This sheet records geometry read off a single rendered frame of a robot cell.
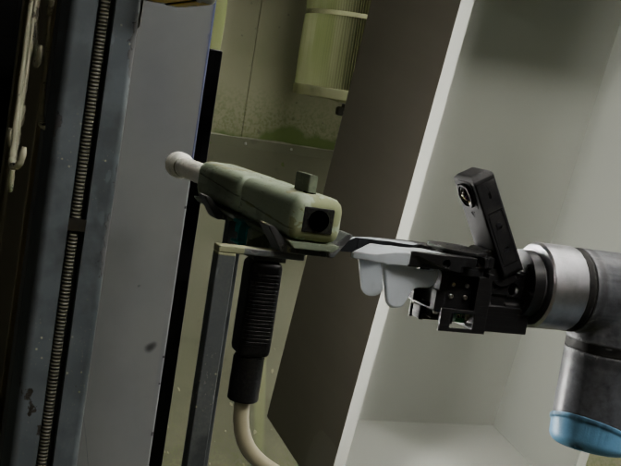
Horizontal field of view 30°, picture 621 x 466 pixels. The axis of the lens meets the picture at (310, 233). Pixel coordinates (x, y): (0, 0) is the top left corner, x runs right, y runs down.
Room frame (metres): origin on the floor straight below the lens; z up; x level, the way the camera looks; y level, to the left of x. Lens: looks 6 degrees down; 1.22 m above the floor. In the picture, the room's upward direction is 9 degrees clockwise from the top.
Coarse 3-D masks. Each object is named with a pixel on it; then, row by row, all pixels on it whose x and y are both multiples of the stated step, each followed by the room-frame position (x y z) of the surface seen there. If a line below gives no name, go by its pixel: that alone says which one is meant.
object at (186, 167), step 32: (192, 160) 1.36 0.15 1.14; (224, 192) 1.15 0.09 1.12; (256, 192) 1.06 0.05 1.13; (288, 192) 1.00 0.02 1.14; (256, 224) 1.06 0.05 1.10; (288, 224) 0.98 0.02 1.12; (256, 256) 1.07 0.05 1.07; (256, 288) 1.07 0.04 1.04; (256, 320) 1.07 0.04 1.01; (256, 352) 1.07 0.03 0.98; (256, 384) 1.08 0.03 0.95
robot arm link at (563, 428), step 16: (576, 352) 1.22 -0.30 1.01; (592, 352) 1.21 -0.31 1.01; (608, 352) 1.20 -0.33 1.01; (560, 368) 1.25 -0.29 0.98; (576, 368) 1.22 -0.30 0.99; (592, 368) 1.21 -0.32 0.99; (608, 368) 1.20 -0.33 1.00; (560, 384) 1.24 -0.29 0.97; (576, 384) 1.22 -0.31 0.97; (592, 384) 1.21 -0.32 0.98; (608, 384) 1.20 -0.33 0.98; (560, 400) 1.23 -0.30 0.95; (576, 400) 1.21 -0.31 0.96; (592, 400) 1.21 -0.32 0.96; (608, 400) 1.20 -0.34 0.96; (560, 416) 1.23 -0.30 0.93; (576, 416) 1.21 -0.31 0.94; (592, 416) 1.20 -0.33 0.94; (608, 416) 1.20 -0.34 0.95; (560, 432) 1.23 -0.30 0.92; (576, 432) 1.21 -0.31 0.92; (592, 432) 1.20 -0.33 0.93; (608, 432) 1.20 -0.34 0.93; (576, 448) 1.22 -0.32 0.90; (592, 448) 1.21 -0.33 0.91; (608, 448) 1.21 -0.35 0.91
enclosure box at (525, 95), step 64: (384, 0) 2.29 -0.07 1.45; (448, 0) 2.07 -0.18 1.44; (512, 0) 2.47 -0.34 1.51; (576, 0) 2.53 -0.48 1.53; (384, 64) 2.25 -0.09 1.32; (448, 64) 2.05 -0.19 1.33; (512, 64) 2.51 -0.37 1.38; (576, 64) 2.57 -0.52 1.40; (384, 128) 2.21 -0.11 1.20; (448, 128) 2.49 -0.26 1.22; (512, 128) 2.55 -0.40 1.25; (576, 128) 2.62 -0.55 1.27; (384, 192) 2.17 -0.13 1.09; (448, 192) 2.54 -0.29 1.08; (512, 192) 2.60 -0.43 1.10; (576, 192) 2.62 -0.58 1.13; (320, 320) 2.34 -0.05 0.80; (384, 320) 2.15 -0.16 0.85; (320, 384) 2.30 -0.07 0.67; (384, 384) 2.62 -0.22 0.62; (448, 384) 2.68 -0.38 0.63; (512, 384) 2.72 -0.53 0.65; (320, 448) 2.26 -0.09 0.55; (384, 448) 2.50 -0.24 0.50; (448, 448) 2.58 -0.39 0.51; (512, 448) 2.66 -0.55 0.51
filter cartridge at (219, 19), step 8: (224, 0) 3.18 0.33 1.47; (216, 8) 3.15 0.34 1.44; (224, 8) 3.19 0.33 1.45; (216, 16) 3.15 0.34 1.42; (224, 16) 3.21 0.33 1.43; (216, 24) 3.16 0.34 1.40; (224, 24) 3.23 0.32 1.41; (216, 32) 3.16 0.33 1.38; (216, 40) 3.17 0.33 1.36; (216, 48) 3.19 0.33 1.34
